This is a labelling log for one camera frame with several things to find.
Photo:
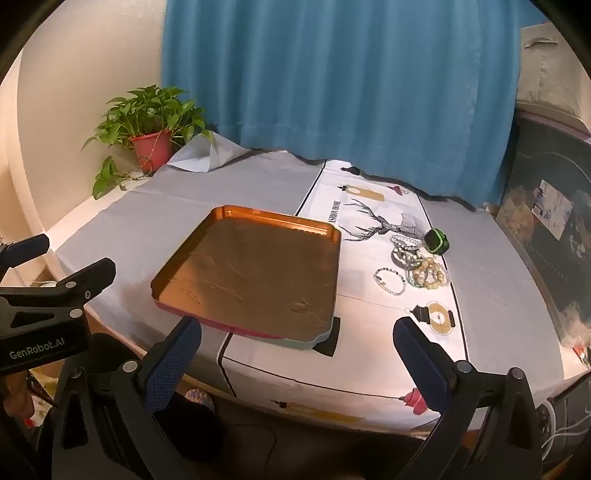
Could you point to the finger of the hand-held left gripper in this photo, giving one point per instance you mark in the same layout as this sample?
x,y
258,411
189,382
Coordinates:
x,y
87,279
25,249

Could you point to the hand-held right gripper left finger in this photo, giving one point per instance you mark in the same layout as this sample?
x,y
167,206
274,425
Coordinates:
x,y
171,364

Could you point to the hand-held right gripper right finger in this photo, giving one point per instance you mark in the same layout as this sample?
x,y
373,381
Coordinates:
x,y
422,364

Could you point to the orange metal tray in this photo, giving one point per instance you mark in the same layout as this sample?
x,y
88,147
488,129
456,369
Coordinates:
x,y
258,272

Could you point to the white plastic object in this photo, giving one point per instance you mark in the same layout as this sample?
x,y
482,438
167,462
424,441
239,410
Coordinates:
x,y
46,284

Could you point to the white printed table runner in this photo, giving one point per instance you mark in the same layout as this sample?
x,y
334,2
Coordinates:
x,y
369,341

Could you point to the grey tablecloth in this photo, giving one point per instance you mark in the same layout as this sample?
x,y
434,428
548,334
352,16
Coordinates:
x,y
138,221

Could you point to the black trousers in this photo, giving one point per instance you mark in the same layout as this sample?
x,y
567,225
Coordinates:
x,y
258,443

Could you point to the green smartwatch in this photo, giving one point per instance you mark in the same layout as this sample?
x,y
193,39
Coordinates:
x,y
436,241

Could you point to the potted plant in red pot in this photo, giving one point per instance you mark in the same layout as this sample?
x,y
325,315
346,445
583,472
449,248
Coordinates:
x,y
152,147

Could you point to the dark cloth with white lines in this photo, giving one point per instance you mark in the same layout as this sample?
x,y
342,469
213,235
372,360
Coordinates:
x,y
558,424

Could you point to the dark printed board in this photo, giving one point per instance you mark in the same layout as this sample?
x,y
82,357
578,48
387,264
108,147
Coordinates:
x,y
545,240

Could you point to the blue curtain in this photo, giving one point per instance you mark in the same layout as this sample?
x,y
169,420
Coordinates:
x,y
346,83

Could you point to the beige cushion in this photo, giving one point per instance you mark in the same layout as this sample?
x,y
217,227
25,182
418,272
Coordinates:
x,y
549,78

